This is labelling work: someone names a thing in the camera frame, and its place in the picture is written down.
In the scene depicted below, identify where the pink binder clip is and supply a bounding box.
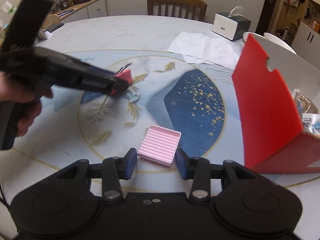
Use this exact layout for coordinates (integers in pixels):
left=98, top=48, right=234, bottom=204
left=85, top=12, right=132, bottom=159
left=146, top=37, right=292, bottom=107
left=110, top=62, right=140, bottom=104

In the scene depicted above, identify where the silver blue fish packet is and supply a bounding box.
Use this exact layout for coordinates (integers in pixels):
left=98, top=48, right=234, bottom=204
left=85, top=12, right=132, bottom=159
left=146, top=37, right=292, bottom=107
left=302, top=113, right=320, bottom=136

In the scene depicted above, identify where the silver foil snack packet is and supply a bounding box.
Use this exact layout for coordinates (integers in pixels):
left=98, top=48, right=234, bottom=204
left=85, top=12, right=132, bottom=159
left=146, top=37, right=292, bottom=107
left=291, top=89, right=319, bottom=115

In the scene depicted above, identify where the person's left hand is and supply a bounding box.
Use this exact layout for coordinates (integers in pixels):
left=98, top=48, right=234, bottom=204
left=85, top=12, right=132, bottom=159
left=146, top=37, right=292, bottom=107
left=1, top=72, right=42, bottom=137

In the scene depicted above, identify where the pink ribbed tray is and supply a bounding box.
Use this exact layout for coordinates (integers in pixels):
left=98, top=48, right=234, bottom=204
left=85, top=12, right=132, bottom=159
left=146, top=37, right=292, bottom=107
left=137, top=125, right=181, bottom=166

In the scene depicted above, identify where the white wooden sideboard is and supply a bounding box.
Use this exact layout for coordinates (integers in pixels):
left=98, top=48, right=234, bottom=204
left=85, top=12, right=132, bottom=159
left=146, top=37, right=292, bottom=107
left=56, top=0, right=107, bottom=23

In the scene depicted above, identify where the red cardboard box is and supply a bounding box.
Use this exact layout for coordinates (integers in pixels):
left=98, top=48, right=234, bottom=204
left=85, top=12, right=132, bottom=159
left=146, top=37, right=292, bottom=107
left=232, top=35, right=319, bottom=174

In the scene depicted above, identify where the white paper napkin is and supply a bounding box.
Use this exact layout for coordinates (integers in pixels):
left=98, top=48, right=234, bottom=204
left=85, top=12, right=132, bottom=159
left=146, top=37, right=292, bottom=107
left=168, top=32, right=239, bottom=70

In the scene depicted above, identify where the brown wooden chair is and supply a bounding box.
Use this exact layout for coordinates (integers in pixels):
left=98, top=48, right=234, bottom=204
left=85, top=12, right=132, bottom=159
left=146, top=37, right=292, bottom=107
left=147, top=0, right=207, bottom=22

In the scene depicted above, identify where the white green tissue box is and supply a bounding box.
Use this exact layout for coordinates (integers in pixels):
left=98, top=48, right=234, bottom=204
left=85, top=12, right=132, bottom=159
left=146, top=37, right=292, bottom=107
left=212, top=6, right=251, bottom=41

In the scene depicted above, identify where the white wall cabinet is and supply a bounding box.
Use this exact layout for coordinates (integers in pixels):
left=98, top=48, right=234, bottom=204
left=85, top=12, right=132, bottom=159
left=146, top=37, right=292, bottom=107
left=268, top=0, right=320, bottom=63

